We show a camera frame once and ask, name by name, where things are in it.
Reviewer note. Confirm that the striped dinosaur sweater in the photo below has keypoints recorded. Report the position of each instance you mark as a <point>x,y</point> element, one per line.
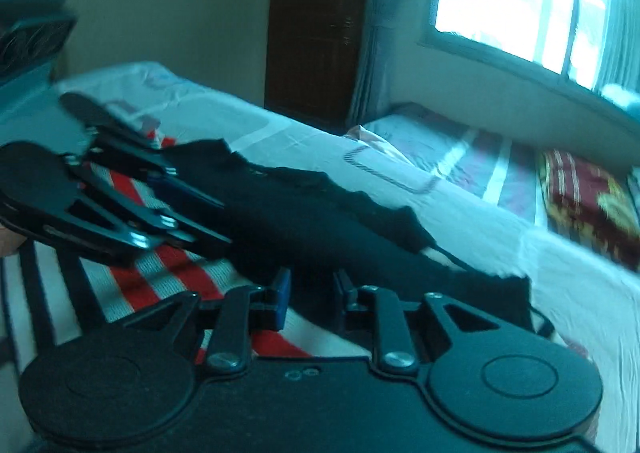
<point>325,223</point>

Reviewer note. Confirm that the light blue bedding bundle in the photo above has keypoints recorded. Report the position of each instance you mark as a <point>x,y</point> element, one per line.
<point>622,100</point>

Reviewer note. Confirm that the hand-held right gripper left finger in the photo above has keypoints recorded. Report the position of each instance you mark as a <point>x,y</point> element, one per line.
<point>281,300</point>

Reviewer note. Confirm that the blue curtain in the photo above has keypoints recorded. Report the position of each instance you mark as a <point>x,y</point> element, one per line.
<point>622,33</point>
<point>385,33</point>

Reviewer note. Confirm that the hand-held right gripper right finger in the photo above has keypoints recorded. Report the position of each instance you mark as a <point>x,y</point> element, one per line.
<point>344,300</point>

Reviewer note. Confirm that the dark wooden door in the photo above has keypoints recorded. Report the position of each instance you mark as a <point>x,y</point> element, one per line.
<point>310,33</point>

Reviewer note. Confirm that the dark electric fan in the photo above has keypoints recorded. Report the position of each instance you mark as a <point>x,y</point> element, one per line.
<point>30,45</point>

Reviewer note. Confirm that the red printed pillow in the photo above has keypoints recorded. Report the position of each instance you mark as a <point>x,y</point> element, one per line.
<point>585,203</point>

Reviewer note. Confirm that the white patterned bed sheet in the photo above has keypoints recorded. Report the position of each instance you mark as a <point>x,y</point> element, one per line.
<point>300,143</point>

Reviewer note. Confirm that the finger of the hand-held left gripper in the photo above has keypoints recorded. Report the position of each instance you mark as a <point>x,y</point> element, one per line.
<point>165,233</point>
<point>185,190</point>

